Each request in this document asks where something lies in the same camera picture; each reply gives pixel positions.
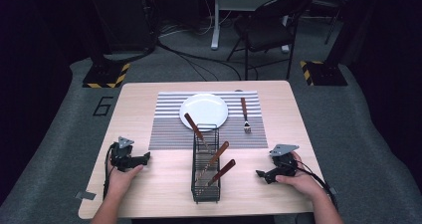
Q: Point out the dark cabinet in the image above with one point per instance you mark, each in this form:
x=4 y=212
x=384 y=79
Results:
x=122 y=15

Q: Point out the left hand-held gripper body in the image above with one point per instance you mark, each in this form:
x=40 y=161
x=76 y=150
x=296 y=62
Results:
x=121 y=157

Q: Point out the white desk frame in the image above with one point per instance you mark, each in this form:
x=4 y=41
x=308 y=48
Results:
x=217 y=25

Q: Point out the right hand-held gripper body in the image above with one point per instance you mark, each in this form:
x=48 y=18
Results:
x=283 y=164

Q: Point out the striped grey placemat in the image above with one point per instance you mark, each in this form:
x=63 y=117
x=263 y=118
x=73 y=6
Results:
x=166 y=137

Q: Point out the person's right hand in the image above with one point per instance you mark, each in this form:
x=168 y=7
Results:
x=300 y=180

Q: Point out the black yellow striped stand base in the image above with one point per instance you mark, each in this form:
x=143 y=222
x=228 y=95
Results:
x=326 y=73
x=106 y=75

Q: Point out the black folding chair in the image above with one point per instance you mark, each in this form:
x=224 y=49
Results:
x=265 y=31

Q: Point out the person's left hand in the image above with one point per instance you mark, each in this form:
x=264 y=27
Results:
x=121 y=180

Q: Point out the white round plate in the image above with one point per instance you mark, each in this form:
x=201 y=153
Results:
x=204 y=109

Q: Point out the grey tape piece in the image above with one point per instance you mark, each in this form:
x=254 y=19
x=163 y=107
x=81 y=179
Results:
x=85 y=195

